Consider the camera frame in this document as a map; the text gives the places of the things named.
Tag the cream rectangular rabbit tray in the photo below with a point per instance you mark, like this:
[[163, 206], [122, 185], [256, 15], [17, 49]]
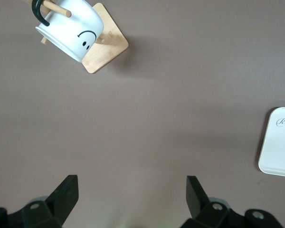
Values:
[[280, 147]]

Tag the wooden mug rack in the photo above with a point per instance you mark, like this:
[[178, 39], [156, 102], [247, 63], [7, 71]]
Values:
[[104, 52]]

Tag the brown table cover mat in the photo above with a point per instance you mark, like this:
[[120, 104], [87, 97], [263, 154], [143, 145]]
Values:
[[156, 107]]

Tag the white smiley face mug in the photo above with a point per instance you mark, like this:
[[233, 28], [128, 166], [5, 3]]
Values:
[[69, 31]]

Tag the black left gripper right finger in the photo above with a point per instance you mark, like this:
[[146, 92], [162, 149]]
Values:
[[199, 204]]

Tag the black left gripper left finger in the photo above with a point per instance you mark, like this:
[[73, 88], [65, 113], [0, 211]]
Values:
[[61, 202]]

